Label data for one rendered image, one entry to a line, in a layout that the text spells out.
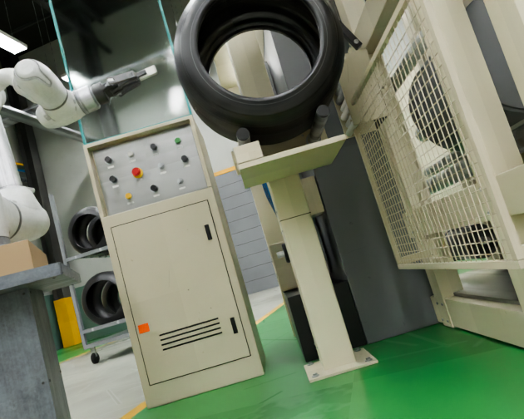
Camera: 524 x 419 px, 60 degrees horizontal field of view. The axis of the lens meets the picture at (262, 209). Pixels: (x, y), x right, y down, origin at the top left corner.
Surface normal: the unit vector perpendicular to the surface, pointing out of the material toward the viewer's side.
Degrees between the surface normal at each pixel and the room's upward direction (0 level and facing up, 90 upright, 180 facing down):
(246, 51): 90
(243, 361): 90
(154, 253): 90
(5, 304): 90
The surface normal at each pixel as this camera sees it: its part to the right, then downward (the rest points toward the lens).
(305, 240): -0.01, -0.13
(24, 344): 0.26, -0.21
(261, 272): -0.23, -0.07
